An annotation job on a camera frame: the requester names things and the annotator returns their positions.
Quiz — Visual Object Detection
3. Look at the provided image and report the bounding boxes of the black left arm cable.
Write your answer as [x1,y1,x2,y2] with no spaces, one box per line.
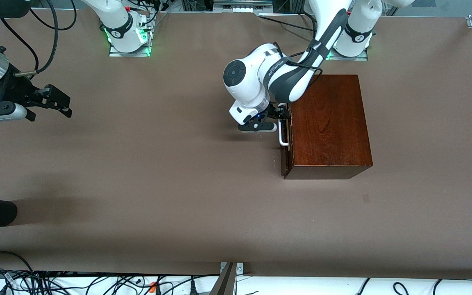
[273,41,323,79]

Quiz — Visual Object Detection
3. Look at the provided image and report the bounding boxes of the wooden drawer with white handle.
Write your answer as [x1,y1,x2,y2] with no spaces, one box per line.
[278,102,292,177]

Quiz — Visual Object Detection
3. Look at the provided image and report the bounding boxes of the black looped floor cable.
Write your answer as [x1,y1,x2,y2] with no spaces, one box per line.
[0,250,36,295]

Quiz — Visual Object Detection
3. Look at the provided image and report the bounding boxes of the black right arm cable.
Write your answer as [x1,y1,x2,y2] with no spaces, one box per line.
[0,0,77,77]

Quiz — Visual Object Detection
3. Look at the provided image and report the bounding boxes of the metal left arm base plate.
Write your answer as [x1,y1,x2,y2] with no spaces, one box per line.
[327,47,369,61]

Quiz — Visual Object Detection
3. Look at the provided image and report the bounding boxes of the metal bracket with dark bar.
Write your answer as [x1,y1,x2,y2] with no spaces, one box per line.
[209,262,245,295]

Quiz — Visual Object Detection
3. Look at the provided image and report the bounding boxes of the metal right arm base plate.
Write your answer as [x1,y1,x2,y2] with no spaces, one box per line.
[109,40,152,57]

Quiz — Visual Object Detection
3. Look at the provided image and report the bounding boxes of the long black table cable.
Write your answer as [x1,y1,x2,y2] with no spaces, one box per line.
[258,15,316,33]

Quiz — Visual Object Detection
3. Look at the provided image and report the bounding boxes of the white power strip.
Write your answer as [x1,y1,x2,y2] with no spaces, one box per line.
[213,0,274,14]

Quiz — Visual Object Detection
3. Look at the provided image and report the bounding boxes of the dark brown wooden cabinet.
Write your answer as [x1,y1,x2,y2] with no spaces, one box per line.
[284,74,373,180]

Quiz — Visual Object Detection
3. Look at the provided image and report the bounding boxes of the tangled black cables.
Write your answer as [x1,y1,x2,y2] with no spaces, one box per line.
[23,271,222,295]

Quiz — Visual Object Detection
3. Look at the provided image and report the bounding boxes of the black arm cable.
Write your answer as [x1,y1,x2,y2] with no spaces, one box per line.
[273,41,323,79]
[0,0,77,77]

